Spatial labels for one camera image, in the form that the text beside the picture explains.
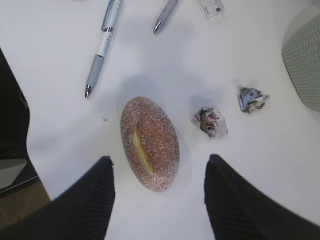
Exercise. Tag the sugared bread bun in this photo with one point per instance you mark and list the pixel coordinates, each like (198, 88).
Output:
(150, 143)

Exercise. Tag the grey grip pen on ruler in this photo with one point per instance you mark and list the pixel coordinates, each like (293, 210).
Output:
(164, 15)

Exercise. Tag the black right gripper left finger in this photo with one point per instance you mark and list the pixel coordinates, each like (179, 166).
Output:
(82, 212)

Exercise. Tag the clear plastic ruler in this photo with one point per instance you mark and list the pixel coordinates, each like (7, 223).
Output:
(210, 8)

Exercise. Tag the green woven plastic basket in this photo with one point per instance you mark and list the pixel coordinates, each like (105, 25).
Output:
(300, 51)

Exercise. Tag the blue clear grey-grip pen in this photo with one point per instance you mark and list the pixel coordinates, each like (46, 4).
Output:
(107, 28)

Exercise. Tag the paper ball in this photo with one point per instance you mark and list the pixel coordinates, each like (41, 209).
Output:
(251, 99)
(210, 121)

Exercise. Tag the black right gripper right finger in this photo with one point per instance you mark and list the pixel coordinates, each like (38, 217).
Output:
(239, 211)

